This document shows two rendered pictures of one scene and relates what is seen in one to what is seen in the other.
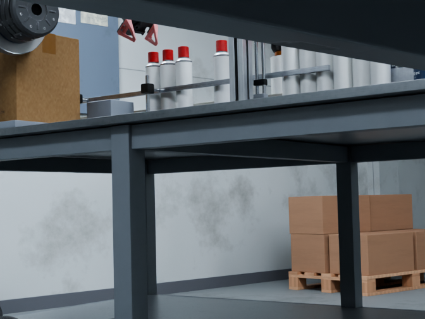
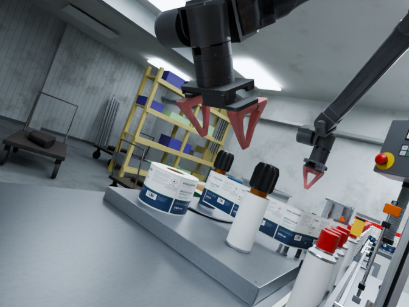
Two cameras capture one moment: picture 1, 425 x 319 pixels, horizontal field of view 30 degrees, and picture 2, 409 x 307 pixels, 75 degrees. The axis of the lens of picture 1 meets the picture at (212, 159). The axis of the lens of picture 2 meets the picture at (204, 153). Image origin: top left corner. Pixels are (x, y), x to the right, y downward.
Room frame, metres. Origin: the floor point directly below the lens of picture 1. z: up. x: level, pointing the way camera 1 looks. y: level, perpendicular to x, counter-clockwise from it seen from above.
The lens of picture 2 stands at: (2.73, 0.67, 1.14)
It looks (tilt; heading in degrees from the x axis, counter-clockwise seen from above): 1 degrees down; 269
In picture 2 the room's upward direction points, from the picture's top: 21 degrees clockwise
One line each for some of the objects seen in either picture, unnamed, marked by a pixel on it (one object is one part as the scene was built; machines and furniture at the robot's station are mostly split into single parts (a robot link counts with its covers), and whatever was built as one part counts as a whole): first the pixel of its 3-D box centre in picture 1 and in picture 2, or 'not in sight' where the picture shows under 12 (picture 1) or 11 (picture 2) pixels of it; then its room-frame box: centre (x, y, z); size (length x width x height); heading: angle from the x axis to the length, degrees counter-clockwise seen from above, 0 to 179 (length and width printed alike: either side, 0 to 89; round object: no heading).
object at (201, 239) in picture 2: not in sight; (224, 228); (2.51, -0.49, 0.86); 0.80 x 0.67 x 0.05; 54
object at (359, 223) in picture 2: not in sight; (358, 226); (2.18, -0.16, 1.09); 0.03 x 0.01 x 0.06; 144
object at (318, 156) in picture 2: not in sight; (318, 158); (2.33, -0.27, 1.26); 0.10 x 0.07 x 0.07; 54
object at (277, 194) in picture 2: not in sight; (264, 195); (1.83, -2.47, 0.91); 0.60 x 0.40 x 0.22; 46
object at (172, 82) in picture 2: not in sight; (179, 136); (3.31, -5.77, 1.23); 2.67 x 0.72 x 2.47; 43
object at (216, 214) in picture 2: not in sight; (206, 208); (2.60, -0.63, 0.89); 0.31 x 0.31 x 0.01
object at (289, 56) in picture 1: (291, 64); (343, 255); (2.15, -0.22, 0.98); 0.05 x 0.05 x 0.20
